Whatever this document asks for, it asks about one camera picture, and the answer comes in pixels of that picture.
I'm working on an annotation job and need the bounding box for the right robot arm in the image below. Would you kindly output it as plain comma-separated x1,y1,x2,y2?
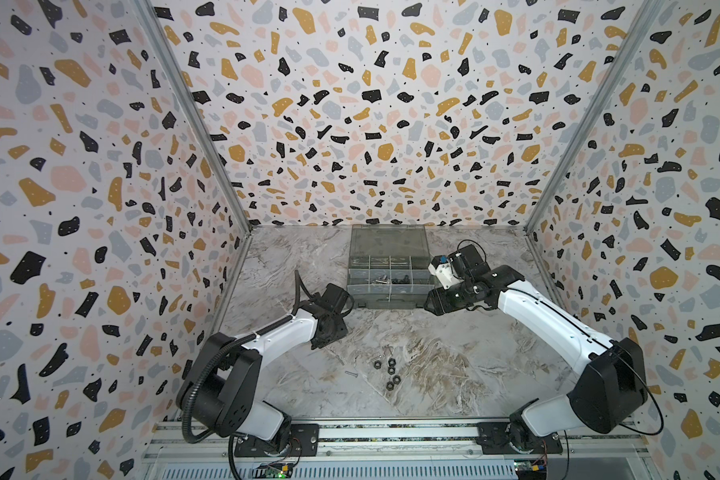
424,243,650,453

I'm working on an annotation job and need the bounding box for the left circuit board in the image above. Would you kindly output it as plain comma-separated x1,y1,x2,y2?
252,463,294,479

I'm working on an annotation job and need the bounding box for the circuit board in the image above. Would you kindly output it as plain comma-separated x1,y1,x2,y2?
252,463,294,479
513,460,547,480

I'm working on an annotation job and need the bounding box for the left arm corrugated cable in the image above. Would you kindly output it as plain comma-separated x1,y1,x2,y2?
179,269,313,480

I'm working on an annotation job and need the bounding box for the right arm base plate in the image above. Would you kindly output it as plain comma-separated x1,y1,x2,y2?
476,420,564,455

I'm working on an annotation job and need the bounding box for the aluminium mounting rail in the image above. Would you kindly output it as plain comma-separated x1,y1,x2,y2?
140,416,652,464

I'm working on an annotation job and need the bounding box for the right circuit board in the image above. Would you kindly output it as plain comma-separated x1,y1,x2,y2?
513,460,547,480

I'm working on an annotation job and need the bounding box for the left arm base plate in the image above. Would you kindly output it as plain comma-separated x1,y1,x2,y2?
234,423,320,461

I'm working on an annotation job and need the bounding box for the grey plastic organizer box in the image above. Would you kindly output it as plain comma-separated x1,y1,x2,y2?
347,225,436,310

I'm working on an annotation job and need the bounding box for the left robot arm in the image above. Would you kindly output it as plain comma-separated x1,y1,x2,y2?
176,282,354,453

